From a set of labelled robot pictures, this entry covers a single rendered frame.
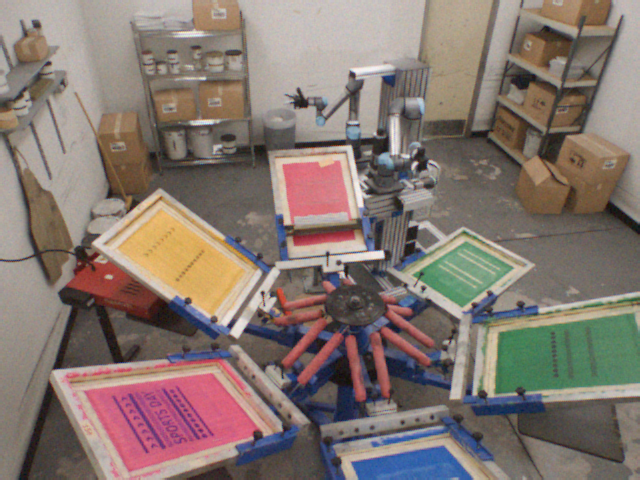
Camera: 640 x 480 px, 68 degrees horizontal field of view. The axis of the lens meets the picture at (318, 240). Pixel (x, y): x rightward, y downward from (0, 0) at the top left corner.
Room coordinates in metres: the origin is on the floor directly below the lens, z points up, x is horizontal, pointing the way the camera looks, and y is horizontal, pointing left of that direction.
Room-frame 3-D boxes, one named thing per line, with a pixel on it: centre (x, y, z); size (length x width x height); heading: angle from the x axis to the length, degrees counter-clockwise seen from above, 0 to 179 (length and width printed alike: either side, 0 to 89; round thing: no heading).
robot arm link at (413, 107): (3.09, -0.61, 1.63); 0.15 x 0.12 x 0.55; 92
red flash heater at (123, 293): (2.20, 1.16, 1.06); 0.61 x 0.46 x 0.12; 72
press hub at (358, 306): (1.76, -0.19, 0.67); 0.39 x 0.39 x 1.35
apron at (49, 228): (2.92, 2.05, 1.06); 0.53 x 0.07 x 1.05; 12
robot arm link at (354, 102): (3.67, -0.26, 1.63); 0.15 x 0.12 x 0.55; 0
